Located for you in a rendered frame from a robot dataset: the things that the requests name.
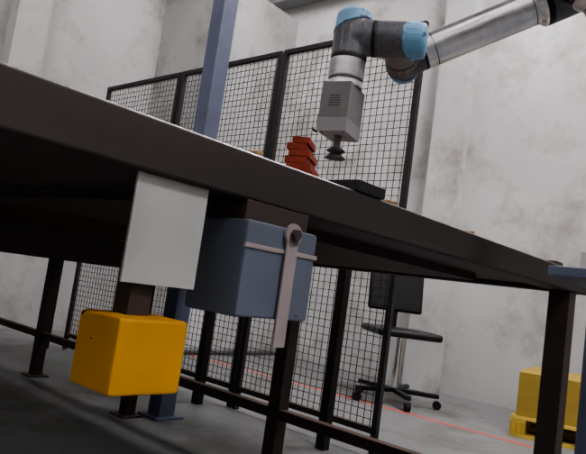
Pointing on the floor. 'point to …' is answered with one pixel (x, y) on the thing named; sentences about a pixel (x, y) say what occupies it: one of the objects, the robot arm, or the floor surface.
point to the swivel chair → (412, 294)
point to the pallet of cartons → (524, 417)
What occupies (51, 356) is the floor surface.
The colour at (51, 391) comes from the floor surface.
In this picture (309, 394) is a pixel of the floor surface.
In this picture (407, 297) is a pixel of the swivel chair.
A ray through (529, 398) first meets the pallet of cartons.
